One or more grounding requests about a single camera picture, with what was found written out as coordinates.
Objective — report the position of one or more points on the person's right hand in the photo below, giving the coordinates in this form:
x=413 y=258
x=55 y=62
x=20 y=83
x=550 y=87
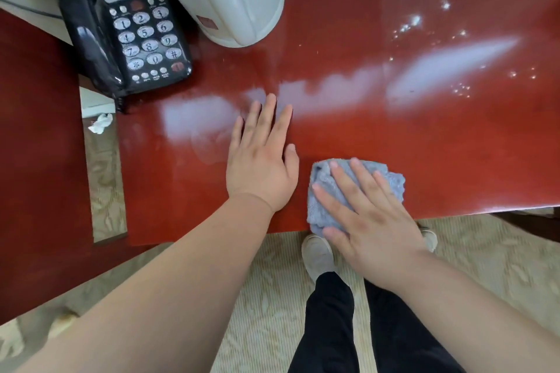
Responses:
x=376 y=237

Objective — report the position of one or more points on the person's left hand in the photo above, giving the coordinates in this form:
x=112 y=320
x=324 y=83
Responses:
x=258 y=171

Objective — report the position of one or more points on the person's right middle finger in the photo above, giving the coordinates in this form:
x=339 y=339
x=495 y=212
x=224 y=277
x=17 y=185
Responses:
x=345 y=182

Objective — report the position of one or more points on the person's left little finger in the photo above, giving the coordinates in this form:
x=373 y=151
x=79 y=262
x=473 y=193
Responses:
x=236 y=134

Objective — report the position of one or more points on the person's left thumb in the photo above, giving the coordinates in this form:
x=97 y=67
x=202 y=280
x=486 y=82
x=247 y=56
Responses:
x=292 y=163

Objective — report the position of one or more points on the person's right little finger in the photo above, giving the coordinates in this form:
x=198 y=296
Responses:
x=386 y=188

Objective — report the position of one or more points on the person's left middle finger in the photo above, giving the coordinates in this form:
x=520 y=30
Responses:
x=266 y=117

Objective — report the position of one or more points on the person's right thumb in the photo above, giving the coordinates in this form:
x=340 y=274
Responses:
x=337 y=240

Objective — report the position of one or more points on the blue cleaning cloth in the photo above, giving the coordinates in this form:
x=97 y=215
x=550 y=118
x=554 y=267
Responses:
x=318 y=216

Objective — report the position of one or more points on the person's right forearm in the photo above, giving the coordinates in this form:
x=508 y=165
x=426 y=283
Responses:
x=472 y=324

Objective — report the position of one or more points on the person's left forearm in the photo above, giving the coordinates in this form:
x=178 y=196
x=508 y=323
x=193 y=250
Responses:
x=175 y=285

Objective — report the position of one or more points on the person's left beige shoe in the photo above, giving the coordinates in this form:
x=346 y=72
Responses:
x=317 y=254

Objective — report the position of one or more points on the person's beige shoe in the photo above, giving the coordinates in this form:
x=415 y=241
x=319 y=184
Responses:
x=317 y=254
x=429 y=239

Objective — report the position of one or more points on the person's right beige shoe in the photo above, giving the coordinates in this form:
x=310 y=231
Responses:
x=429 y=239

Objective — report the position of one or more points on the person's black trousers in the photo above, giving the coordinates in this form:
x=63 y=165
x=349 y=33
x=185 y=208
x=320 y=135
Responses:
x=332 y=329

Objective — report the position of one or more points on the crumpled white tissue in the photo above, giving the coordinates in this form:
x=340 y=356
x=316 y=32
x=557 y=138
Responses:
x=101 y=122

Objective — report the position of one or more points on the black desk telephone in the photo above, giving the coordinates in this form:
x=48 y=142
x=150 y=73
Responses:
x=146 y=31

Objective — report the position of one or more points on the black telephone handset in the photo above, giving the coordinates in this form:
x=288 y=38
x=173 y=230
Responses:
x=85 y=27

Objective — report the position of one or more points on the red wooden side cabinet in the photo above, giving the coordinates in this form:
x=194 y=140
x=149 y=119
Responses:
x=43 y=167

